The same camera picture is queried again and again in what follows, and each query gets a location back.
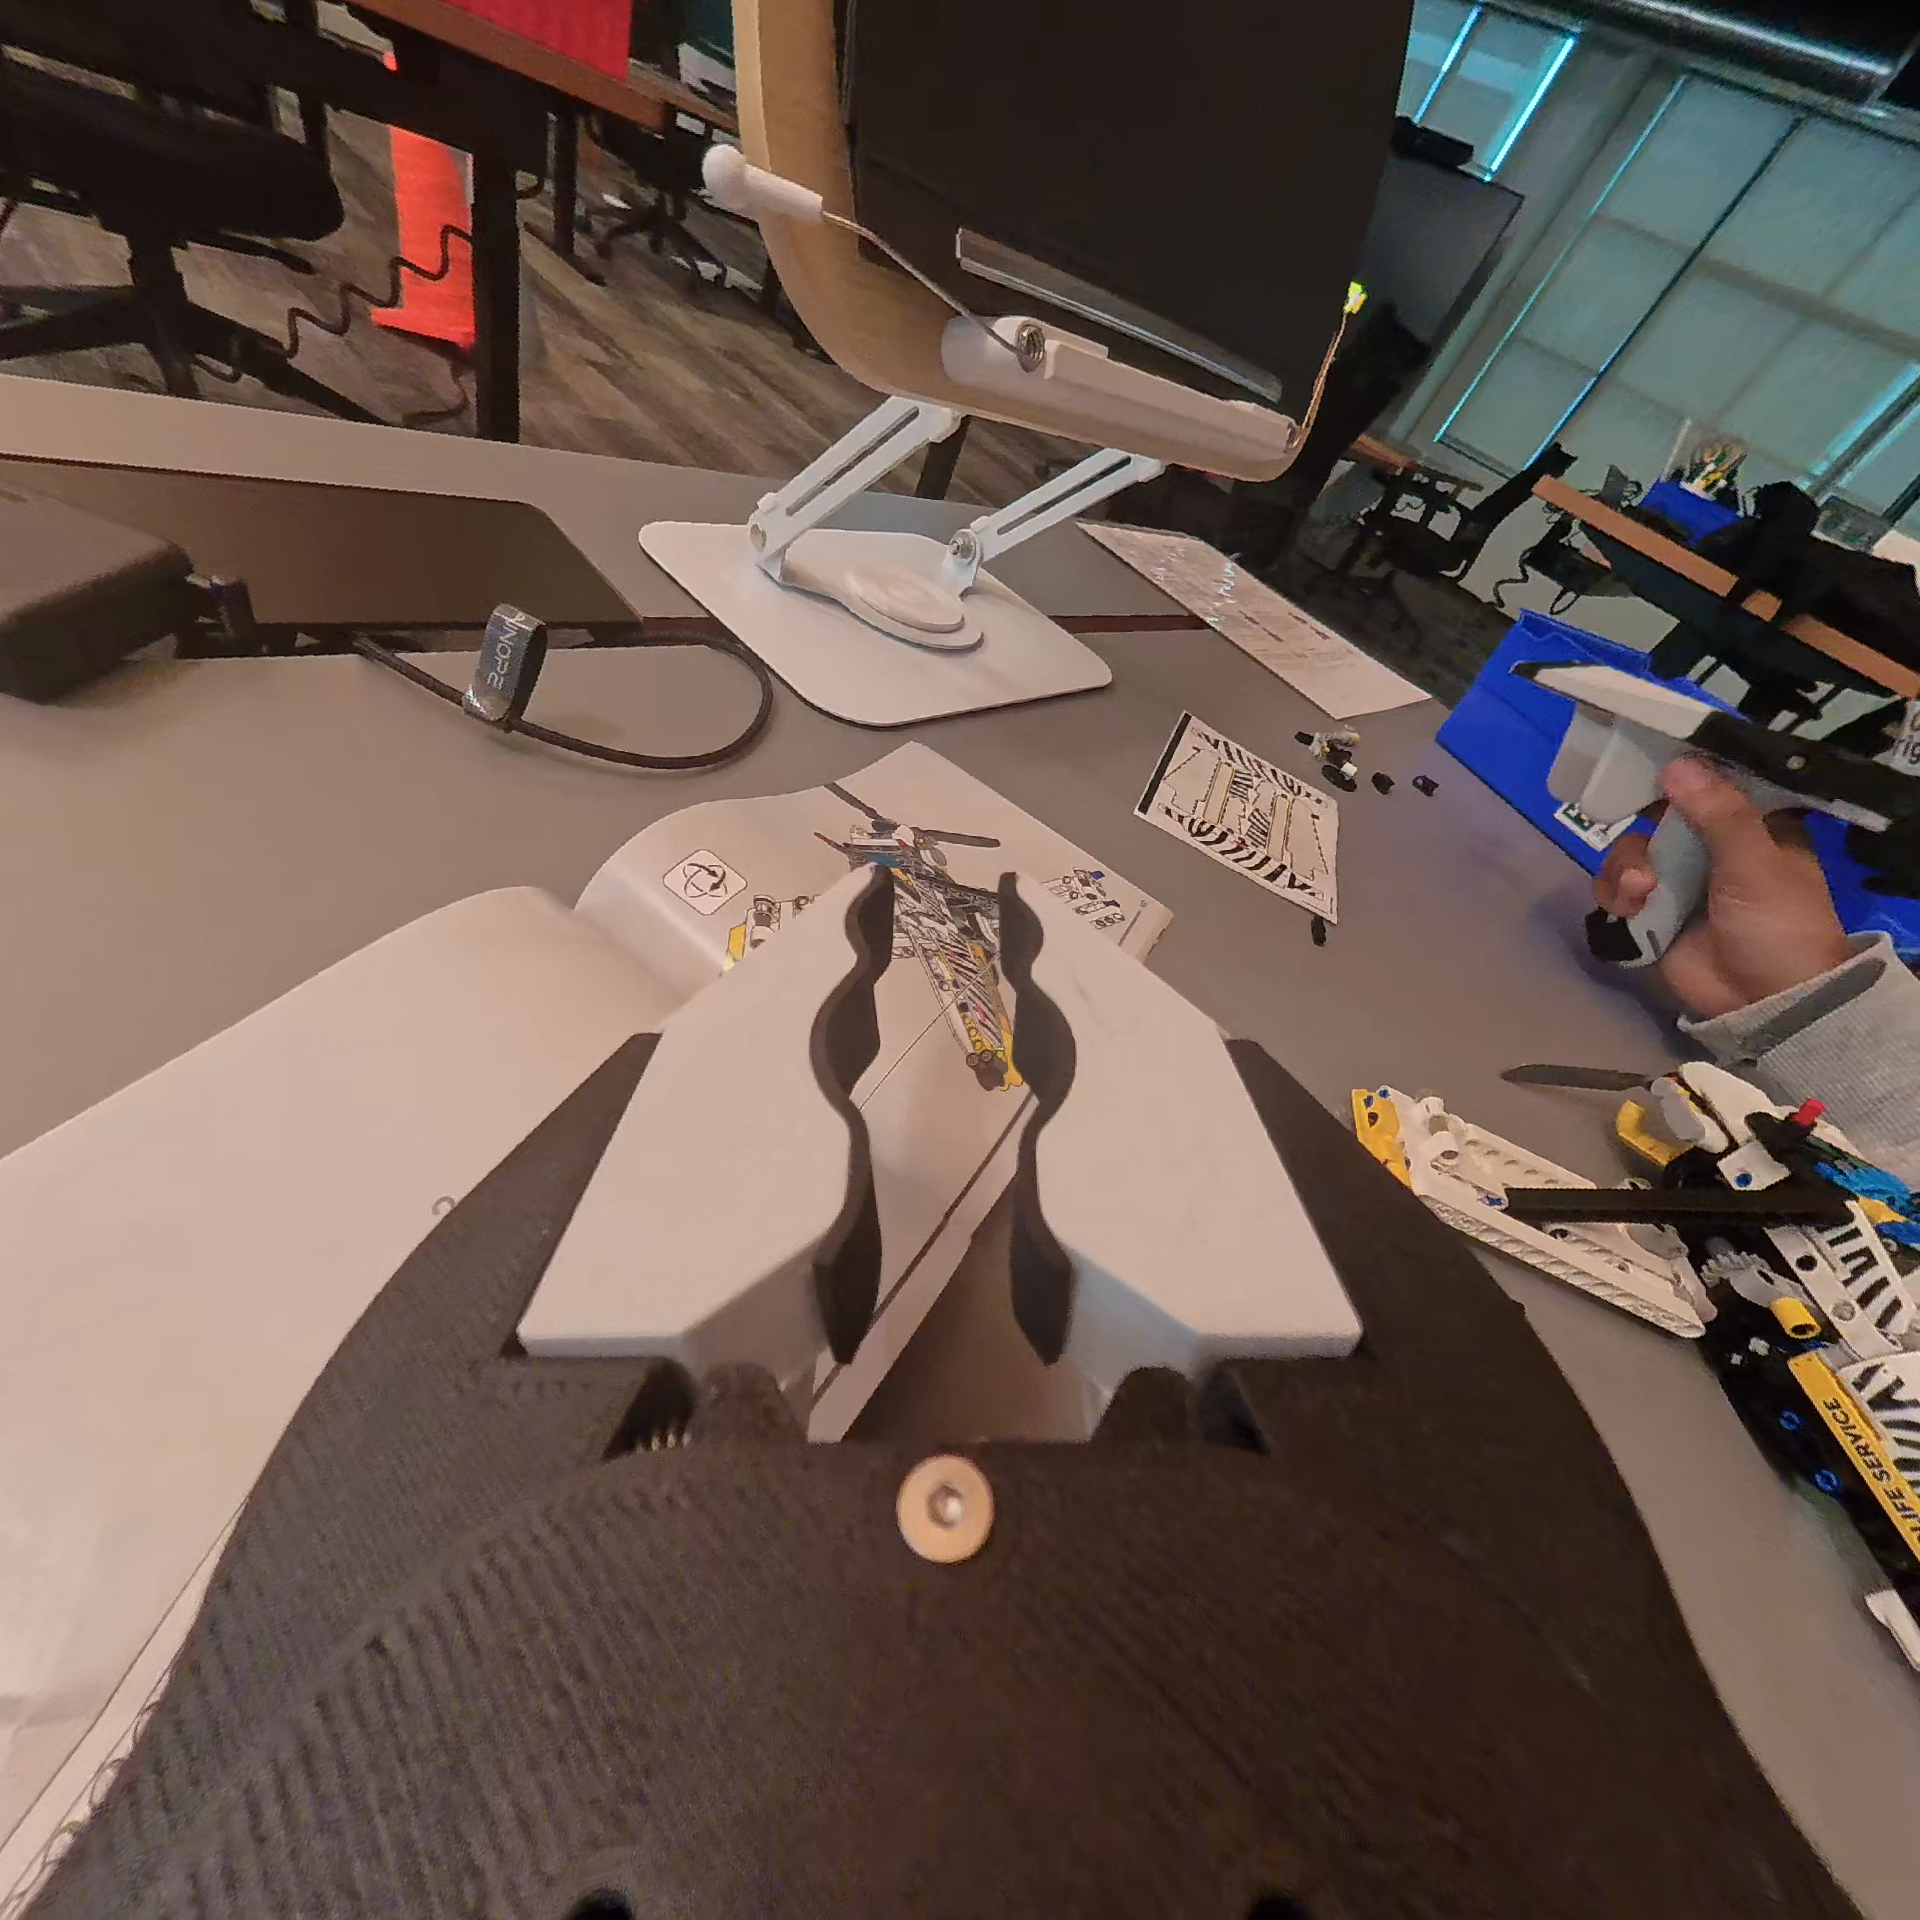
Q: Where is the black power adapter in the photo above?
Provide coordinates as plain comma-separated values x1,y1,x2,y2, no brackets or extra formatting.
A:
0,487,200,704

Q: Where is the black backpack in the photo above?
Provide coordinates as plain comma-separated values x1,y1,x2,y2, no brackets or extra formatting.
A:
1650,480,1871,681

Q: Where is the red plastic bin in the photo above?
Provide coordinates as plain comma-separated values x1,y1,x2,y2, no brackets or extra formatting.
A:
494,0,636,81

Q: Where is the cluttered wooden desk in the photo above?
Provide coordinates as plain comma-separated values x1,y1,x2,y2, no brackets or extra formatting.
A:
1530,472,1920,709

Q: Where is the blue plastic bin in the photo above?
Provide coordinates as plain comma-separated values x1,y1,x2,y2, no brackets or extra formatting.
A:
1434,607,1920,962

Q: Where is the white screen stand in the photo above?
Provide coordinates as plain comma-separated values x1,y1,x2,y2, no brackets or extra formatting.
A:
641,306,1301,733

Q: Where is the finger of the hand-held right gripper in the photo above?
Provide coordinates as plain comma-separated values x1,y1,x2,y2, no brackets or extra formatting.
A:
1513,661,1734,745

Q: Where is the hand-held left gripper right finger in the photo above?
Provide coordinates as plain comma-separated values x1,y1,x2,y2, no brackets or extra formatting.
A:
995,873,1368,1443

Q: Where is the background wooden desk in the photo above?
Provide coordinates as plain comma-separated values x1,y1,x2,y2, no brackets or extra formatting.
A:
342,0,711,441

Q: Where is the lego instruction booklet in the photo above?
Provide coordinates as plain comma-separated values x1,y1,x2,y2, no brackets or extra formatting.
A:
0,743,1177,1892

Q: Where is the black office chair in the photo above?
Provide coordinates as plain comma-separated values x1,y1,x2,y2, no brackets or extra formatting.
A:
0,60,350,397

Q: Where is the zebra striped lego helicopter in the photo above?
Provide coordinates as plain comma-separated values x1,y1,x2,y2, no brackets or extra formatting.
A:
1501,1057,1920,1592

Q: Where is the person's right forearm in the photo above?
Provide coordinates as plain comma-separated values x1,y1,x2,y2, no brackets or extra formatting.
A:
1677,930,1920,1189

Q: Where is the black background monitor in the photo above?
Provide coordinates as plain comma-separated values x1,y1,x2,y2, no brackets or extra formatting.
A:
1320,120,1526,438

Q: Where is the person's right hand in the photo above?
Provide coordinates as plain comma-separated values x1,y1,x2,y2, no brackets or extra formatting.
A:
1591,751,1858,1023

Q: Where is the orange red strip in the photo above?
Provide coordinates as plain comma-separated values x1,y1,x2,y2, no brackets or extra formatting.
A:
367,126,487,350

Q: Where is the zebra sticker sheet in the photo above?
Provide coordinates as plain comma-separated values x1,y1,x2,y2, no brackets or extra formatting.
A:
1134,712,1342,924

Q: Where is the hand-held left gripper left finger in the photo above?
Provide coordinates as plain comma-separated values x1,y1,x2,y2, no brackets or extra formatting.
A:
514,865,898,1398

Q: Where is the clear plastic bag sheet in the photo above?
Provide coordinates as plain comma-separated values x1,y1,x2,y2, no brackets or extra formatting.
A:
1081,521,1434,721

